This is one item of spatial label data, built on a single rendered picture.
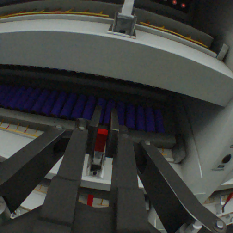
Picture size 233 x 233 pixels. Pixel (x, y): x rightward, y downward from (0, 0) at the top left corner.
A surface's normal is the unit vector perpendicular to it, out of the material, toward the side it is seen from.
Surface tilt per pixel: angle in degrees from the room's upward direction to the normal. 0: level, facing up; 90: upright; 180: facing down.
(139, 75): 111
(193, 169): 90
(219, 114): 90
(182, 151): 20
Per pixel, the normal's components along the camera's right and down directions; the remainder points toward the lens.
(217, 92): -0.07, 0.73
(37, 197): 0.18, -0.66
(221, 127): -0.98, -0.18
